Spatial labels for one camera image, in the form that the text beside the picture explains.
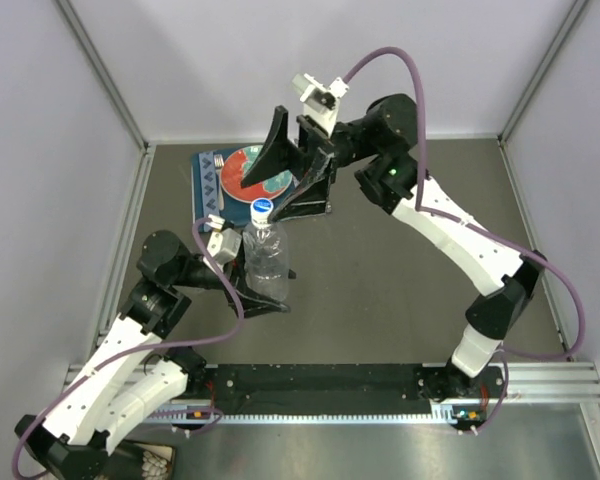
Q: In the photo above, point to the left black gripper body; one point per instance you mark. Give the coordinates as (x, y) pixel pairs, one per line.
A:
(236, 269)

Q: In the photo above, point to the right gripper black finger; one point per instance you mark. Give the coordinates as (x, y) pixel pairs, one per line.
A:
(278, 154)
(311, 196)

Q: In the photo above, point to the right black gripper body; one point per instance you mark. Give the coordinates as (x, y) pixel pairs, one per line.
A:
(338, 143)

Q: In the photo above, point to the clear bottle orange base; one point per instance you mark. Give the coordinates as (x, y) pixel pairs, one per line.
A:
(267, 259)

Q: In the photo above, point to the white bottle cap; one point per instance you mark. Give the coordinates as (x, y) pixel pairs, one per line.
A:
(260, 211)

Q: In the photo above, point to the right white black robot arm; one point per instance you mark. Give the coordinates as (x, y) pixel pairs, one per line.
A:
(401, 186)

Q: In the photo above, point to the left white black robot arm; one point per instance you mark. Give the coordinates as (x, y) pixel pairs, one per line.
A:
(77, 444)

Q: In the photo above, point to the silver fork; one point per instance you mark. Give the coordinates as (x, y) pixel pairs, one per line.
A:
(219, 164)

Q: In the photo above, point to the blue patterned placemat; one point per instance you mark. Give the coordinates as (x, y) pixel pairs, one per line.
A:
(237, 200)

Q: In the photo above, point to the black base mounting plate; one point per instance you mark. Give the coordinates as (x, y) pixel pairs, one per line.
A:
(336, 388)

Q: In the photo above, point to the floral patterned box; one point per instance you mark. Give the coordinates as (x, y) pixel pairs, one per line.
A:
(133, 461)

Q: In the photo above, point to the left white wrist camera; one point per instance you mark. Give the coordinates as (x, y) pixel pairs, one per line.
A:
(224, 242)

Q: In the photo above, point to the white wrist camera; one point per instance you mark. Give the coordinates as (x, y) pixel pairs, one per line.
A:
(320, 100)
(224, 242)

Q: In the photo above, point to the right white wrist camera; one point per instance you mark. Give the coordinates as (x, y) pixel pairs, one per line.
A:
(320, 100)

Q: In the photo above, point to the grey slotted cable duct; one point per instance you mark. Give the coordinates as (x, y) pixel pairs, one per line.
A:
(434, 414)

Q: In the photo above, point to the aluminium frame rail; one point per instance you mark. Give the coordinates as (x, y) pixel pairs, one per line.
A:
(555, 385)

